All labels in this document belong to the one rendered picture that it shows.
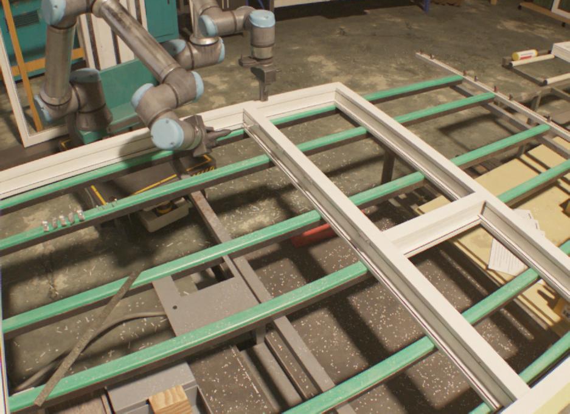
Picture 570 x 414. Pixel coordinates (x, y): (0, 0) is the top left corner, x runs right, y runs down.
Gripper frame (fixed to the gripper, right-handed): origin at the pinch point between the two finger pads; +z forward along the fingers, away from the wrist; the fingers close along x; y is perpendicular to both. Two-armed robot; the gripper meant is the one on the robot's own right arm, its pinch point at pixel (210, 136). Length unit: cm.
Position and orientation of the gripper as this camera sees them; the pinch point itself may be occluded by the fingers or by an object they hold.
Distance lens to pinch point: 164.2
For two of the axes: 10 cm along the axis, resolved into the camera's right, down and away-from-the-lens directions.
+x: -3.0, -9.5, -0.3
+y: 9.2, -2.8, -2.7
